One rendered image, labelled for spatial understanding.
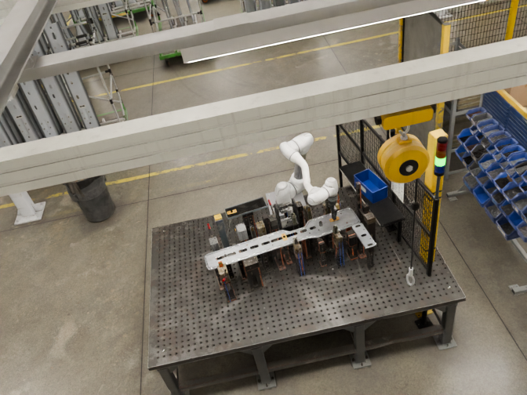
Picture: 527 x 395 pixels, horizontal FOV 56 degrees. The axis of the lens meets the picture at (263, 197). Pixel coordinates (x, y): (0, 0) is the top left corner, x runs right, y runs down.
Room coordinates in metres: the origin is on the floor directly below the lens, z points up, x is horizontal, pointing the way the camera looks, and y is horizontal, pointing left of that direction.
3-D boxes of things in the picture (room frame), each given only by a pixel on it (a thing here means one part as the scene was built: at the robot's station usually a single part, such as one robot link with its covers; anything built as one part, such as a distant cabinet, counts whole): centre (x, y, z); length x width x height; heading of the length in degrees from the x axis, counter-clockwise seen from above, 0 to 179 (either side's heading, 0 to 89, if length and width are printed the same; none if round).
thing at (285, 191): (3.72, -0.21, 0.91); 0.18 x 0.16 x 0.22; 120
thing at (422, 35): (4.96, -2.02, 1.00); 1.34 x 0.14 x 2.00; 1
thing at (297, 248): (2.87, -0.20, 0.87); 0.12 x 0.09 x 0.35; 9
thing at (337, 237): (2.89, -0.54, 0.87); 0.12 x 0.09 x 0.35; 9
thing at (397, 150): (1.22, -0.46, 2.86); 0.18 x 0.10 x 0.87; 91
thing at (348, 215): (3.02, -0.09, 1.00); 1.38 x 0.22 x 0.02; 99
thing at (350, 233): (2.93, -0.67, 0.84); 0.11 x 0.10 x 0.28; 9
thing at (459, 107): (4.92, -2.42, 0.65); 1.00 x 0.50 x 1.30; 1
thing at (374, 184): (3.35, -0.97, 1.09); 0.30 x 0.17 x 0.13; 18
